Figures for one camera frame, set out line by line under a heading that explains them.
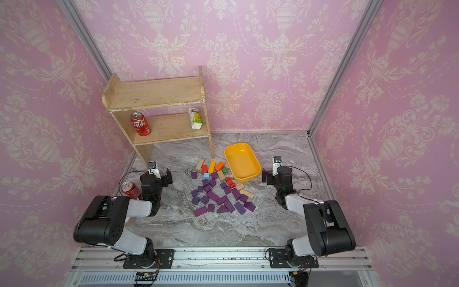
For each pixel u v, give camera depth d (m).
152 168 0.79
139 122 0.83
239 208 0.88
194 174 1.00
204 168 1.03
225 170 1.02
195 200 0.90
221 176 0.97
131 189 0.84
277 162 0.79
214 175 0.98
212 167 1.03
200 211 0.87
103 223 0.45
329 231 0.43
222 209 0.87
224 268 0.75
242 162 1.06
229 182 0.97
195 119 0.92
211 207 0.88
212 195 0.92
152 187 0.71
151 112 1.12
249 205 0.88
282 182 0.71
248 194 0.92
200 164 1.06
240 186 0.95
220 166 1.03
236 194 0.92
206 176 0.97
